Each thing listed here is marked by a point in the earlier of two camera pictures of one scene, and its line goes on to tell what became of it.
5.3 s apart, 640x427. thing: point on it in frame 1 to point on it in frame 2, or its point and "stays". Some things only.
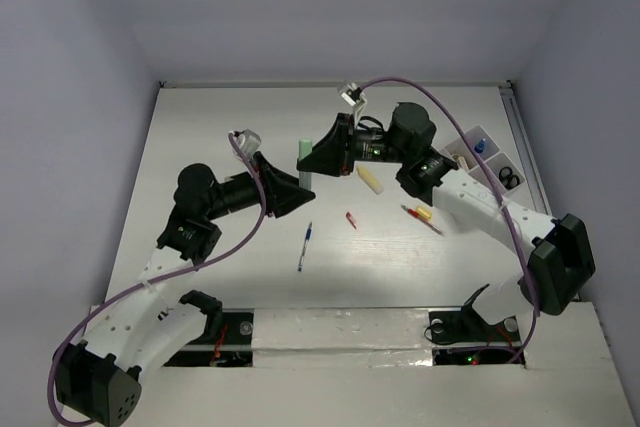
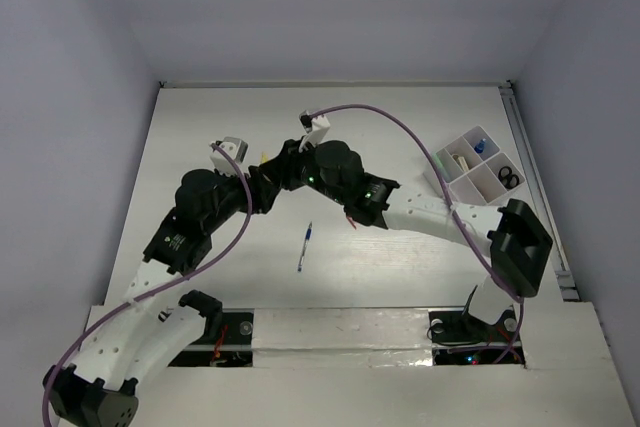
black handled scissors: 507,179 stays
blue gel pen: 308,238 stays
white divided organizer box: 498,169 stays
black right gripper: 332,152 to 283,169
